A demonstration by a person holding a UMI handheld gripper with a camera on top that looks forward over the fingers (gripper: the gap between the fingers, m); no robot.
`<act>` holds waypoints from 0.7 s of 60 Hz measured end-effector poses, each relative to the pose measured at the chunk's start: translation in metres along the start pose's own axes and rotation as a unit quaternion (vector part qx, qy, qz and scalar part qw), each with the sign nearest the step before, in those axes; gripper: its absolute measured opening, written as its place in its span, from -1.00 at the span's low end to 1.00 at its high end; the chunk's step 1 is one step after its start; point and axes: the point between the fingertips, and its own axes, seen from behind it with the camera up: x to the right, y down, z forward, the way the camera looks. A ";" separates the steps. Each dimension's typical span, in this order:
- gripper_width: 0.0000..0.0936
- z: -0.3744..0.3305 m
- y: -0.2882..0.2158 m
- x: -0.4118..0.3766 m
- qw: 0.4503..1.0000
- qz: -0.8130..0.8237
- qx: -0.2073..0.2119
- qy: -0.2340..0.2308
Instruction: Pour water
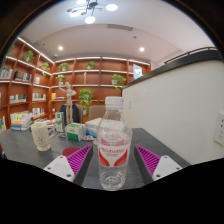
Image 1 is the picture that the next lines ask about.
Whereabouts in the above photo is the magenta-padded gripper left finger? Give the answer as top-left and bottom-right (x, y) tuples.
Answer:
(43, 144), (95, 187)

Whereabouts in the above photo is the ceiling air vent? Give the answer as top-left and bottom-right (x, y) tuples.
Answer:
(106, 23), (134, 32)

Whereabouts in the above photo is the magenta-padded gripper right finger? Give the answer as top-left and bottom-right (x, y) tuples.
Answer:
(133, 144), (184, 186)

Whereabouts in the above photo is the stack of white books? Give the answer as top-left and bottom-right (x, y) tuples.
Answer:
(84, 117), (108, 138)

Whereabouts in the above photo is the white wall socket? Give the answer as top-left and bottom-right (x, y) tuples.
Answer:
(213, 111), (224, 147)

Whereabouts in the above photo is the clear plastic water bottle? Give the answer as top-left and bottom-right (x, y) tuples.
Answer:
(96, 96), (133, 192)

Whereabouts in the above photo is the stack of colourful books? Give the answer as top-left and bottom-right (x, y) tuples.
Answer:
(9, 110), (33, 132)

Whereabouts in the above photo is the white wall poster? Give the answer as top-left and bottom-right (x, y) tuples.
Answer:
(133, 63), (144, 80)

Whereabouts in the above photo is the beige chair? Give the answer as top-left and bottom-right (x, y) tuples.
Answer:
(88, 104), (107, 122)

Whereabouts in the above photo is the wooden artist mannequin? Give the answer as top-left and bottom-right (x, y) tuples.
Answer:
(58, 81), (77, 126)

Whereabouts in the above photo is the branched ceiling lamp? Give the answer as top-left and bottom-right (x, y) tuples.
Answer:
(65, 0), (119, 25)

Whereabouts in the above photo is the green and white box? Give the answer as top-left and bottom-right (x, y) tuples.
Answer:
(65, 122), (87, 142)

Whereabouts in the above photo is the white ceramic mug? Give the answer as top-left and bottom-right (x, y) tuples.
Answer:
(30, 121), (52, 152)

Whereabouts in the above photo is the wooden wall shelf unit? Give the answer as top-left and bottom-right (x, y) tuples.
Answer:
(0, 35), (152, 134)

